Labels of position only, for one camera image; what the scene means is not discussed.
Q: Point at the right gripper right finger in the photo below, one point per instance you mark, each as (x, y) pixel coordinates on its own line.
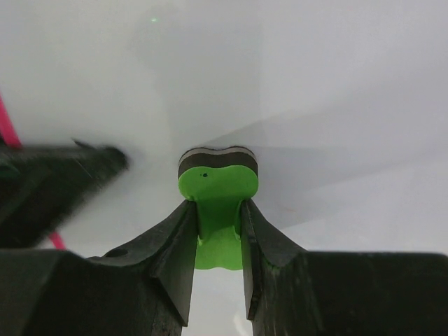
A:
(272, 276)

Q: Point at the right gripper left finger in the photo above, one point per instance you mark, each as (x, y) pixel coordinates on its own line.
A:
(146, 282)

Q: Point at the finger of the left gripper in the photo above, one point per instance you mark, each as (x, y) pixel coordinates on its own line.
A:
(43, 185)

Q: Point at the green whiteboard eraser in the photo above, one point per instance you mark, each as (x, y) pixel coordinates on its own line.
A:
(218, 181)

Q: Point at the red framed whiteboard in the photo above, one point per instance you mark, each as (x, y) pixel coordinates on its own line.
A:
(343, 103)

